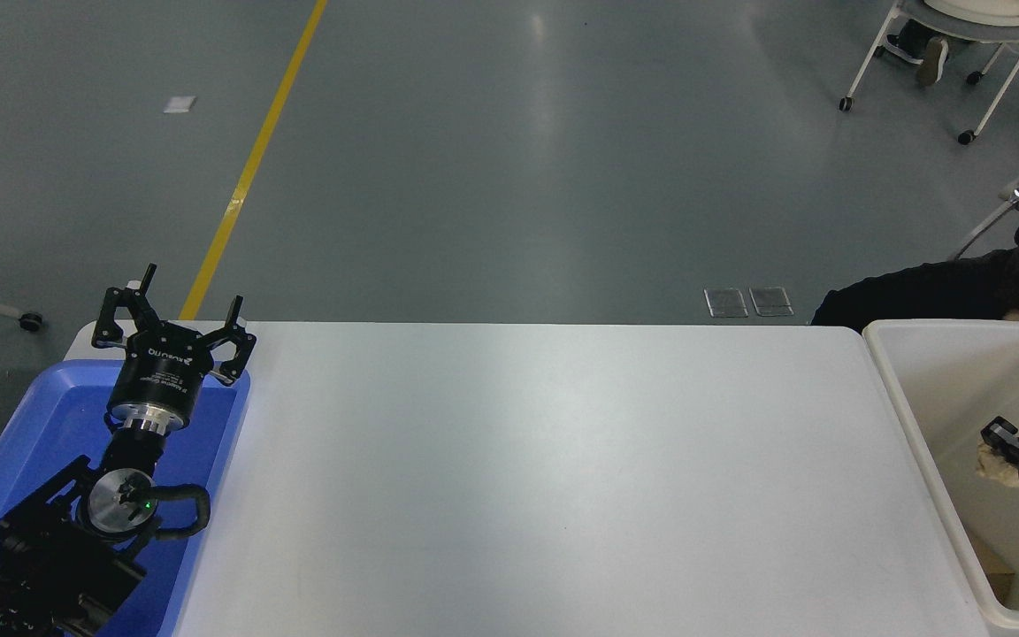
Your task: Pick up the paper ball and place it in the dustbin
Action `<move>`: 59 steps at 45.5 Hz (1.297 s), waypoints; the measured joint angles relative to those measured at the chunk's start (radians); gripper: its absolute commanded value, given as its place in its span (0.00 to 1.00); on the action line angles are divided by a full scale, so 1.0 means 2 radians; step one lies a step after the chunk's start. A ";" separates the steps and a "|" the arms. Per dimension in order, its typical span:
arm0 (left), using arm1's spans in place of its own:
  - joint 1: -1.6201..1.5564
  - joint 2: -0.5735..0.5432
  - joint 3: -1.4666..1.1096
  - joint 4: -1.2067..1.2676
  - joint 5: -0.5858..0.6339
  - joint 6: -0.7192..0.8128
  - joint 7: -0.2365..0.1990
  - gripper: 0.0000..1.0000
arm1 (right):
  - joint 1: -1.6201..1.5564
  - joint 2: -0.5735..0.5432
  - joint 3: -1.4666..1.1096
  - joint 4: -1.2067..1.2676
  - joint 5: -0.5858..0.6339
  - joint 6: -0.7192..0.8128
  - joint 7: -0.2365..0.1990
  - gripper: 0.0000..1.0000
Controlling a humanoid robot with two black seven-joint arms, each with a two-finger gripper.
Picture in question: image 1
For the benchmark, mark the white wheeled chair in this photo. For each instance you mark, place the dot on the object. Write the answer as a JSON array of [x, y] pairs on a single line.
[[987, 13]]

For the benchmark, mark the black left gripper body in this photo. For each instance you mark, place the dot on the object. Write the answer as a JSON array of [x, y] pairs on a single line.
[[160, 372]]

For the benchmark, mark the white tubular chair frame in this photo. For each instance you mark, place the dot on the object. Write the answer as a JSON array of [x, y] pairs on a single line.
[[992, 221]]

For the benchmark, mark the large pale plastic bin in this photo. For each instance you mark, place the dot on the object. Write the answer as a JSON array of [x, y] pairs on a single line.
[[943, 389]]

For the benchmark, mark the blue plastic tray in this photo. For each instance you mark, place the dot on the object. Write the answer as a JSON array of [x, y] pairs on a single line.
[[49, 425]]

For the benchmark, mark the white paper scrap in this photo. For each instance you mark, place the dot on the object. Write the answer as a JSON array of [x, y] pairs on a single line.
[[180, 103]]

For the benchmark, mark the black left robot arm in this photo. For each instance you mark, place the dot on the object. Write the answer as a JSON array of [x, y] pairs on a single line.
[[41, 553]]

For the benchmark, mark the tan paper ball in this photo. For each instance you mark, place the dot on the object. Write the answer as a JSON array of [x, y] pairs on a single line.
[[994, 467]]

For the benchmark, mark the metal floor outlet plate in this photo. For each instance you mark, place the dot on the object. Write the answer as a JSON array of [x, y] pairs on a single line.
[[771, 301], [726, 303]]

